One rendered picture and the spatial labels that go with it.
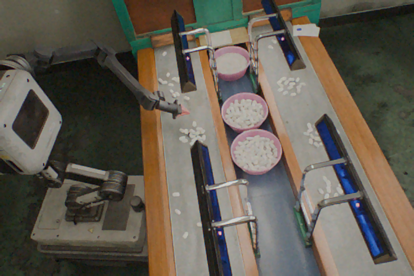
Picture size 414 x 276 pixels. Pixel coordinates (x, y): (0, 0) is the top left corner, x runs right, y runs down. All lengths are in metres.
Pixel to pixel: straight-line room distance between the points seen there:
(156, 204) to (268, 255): 0.59
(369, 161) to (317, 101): 0.47
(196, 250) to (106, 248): 0.72
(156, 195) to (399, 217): 1.13
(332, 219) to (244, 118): 0.74
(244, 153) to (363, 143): 0.61
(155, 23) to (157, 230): 1.38
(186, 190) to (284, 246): 0.55
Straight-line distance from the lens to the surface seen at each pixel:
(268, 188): 1.81
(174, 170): 1.84
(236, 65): 2.29
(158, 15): 2.41
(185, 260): 1.64
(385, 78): 3.39
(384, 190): 1.80
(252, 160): 1.82
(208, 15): 2.44
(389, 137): 2.97
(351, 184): 1.40
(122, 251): 2.16
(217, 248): 1.25
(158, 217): 1.72
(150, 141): 1.96
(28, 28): 3.68
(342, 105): 2.06
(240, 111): 2.03
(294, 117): 1.99
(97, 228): 2.14
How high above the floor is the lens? 2.29
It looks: 54 degrees down
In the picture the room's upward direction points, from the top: 12 degrees counter-clockwise
